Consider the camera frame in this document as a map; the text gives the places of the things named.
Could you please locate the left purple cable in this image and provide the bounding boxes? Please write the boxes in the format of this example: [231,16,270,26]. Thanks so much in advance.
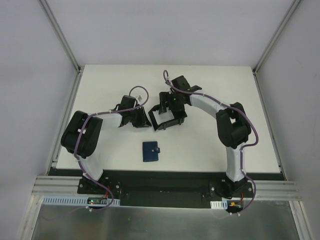
[41,86,150,221]

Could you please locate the purple cable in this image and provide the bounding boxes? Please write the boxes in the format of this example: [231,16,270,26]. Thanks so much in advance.
[41,86,150,221]
[162,69,260,218]

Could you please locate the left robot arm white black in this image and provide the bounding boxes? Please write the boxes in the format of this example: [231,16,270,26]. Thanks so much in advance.
[60,95,152,195]

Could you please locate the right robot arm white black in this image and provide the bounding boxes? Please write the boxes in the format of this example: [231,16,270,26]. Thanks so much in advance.
[163,70,252,199]

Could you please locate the left aluminium frame post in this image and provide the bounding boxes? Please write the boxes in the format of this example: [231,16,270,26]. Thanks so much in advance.
[37,0,82,73]

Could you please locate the left white cable duct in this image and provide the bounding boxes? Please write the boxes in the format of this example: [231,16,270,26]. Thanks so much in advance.
[42,196,121,208]

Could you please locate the white cable duct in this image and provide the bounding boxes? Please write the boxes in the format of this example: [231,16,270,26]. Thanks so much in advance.
[42,196,121,208]
[210,200,228,210]

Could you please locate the right aluminium frame post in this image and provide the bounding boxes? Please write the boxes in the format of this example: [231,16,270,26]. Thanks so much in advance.
[252,0,303,76]

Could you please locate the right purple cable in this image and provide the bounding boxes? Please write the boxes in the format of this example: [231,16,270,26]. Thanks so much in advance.
[162,69,260,218]

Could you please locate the right white cable duct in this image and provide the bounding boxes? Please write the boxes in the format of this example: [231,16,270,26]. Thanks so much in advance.
[210,200,228,210]

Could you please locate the blue leather card holder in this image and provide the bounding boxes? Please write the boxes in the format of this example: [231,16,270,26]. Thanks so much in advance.
[142,141,161,163]

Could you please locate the aluminium frame post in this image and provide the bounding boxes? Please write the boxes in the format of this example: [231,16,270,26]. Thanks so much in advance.
[252,0,303,76]
[37,0,82,73]

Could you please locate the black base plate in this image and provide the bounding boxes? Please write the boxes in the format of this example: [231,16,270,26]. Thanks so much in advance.
[77,170,254,209]

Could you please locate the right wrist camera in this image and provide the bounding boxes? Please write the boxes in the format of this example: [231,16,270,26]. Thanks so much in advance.
[165,79,172,88]

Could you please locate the black plastic card rack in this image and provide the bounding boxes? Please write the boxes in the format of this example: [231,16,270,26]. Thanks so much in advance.
[148,104,186,131]

